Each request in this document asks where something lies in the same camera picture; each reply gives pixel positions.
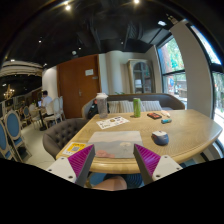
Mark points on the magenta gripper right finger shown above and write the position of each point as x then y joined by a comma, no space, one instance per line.
152,166

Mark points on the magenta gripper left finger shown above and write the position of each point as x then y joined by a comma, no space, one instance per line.
74,168

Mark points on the blue grey computer mouse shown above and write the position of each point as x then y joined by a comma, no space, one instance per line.
160,137

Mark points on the grey mouse pad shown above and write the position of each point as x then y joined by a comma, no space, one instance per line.
113,144

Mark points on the yellow QR code sticker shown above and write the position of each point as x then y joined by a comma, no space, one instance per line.
73,148

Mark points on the grey tufted armchair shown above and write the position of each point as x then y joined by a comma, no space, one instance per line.
57,136

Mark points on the teal small object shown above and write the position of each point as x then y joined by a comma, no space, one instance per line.
165,121

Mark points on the white printed menu sheet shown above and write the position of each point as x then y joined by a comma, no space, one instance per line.
112,122

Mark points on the pink white small object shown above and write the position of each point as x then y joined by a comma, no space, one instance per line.
165,113

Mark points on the green drink can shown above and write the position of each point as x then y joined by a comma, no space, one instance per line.
137,107

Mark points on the brown striped sofa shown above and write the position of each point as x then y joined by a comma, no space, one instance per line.
123,103

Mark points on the clear shaker bottle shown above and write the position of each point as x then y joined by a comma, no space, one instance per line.
102,105

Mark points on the seated person white shirt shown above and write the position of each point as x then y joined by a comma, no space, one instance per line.
46,104

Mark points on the blue white dining chair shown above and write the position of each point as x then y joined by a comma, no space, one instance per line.
13,128

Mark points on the brown wooden door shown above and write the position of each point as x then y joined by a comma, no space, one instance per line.
78,83

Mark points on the grey glass display cabinet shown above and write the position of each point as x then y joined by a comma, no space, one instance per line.
140,76

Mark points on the gold chandelier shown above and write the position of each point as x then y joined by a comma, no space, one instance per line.
9,93

